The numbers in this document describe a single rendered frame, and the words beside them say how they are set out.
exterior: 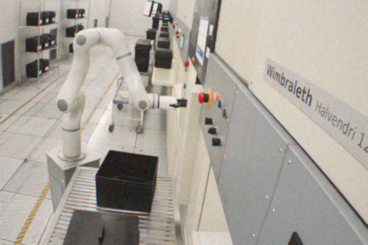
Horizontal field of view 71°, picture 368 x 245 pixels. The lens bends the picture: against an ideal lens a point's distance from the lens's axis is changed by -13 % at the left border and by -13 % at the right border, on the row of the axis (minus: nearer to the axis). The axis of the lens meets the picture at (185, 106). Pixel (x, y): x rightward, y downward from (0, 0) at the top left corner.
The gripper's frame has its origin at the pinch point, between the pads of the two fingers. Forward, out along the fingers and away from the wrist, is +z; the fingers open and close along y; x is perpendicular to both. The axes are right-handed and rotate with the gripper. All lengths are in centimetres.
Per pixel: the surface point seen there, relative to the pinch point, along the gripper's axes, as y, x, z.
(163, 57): -264, -23, 20
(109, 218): 58, -33, -39
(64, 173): 5, -46, -68
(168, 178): 11.0, -42.9, -6.6
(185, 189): 50, -23, -6
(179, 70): -169, -19, 27
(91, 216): 57, -33, -47
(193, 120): 49, 10, -7
